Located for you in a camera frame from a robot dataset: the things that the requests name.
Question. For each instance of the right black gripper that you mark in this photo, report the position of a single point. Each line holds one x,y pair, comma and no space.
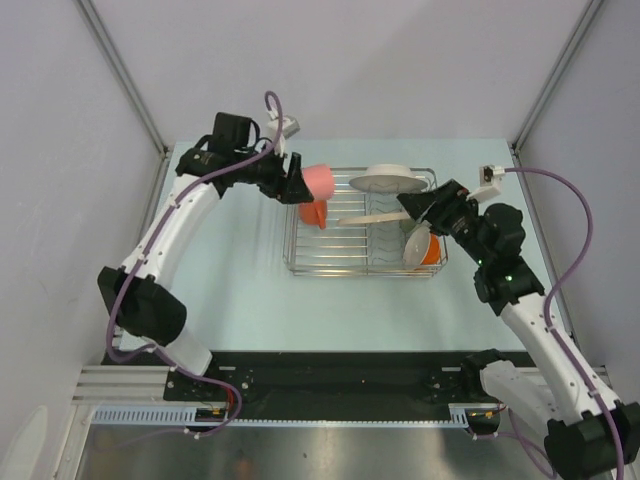
439,204

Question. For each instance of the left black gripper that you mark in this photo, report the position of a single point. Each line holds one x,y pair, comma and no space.
293,182

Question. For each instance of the pink plastic cup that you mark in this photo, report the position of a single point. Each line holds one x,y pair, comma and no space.
319,181

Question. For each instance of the beige and pink floral plate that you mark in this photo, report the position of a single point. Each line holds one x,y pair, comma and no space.
373,219

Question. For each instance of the green bowl brown rim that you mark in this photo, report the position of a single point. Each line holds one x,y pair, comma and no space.
407,226

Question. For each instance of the orange mug white inside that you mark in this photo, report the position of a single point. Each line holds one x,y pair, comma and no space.
314,213

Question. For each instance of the white and orange bowl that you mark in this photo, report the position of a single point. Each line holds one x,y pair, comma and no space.
422,248

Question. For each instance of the large white grey-rimmed plate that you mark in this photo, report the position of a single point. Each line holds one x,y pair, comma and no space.
388,179

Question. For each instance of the metal wire dish rack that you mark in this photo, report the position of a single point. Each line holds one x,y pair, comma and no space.
368,250

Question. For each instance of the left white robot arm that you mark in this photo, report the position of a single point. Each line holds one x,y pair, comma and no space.
138,293

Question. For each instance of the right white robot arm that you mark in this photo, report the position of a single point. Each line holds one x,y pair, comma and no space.
587,428

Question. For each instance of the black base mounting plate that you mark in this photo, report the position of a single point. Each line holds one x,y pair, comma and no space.
356,386

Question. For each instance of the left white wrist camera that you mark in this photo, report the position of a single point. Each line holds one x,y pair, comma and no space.
279,130

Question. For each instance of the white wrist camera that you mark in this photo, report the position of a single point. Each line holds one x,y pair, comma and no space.
490,186
279,130

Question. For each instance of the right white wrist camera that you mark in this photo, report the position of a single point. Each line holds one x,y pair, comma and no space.
490,186

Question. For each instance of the white slotted cable duct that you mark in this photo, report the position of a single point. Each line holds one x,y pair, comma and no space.
456,416

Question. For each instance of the left aluminium frame post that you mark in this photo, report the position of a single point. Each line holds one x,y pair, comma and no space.
99,31

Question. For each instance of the aluminium frame post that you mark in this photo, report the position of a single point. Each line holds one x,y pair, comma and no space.
566,56
99,31

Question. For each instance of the right aluminium frame post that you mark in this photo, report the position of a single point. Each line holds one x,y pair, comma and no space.
566,56

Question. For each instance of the aluminium front rail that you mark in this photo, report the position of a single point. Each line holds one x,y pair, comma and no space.
120,385

